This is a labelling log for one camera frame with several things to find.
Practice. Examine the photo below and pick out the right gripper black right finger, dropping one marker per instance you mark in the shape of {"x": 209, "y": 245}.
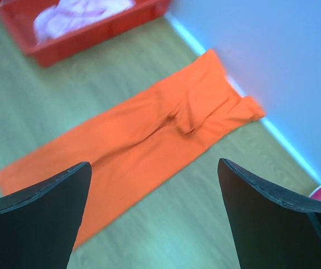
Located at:
{"x": 272, "y": 226}

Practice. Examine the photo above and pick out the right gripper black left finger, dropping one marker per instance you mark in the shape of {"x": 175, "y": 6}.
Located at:
{"x": 39, "y": 224}

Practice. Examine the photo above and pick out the orange t shirt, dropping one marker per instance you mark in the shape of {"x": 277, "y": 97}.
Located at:
{"x": 140, "y": 143}

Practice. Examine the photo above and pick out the red plastic bin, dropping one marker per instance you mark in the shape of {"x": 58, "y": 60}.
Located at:
{"x": 18, "y": 18}

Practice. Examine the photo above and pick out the pink t shirt in bin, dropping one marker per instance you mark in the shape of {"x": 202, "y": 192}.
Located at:
{"x": 67, "y": 16}

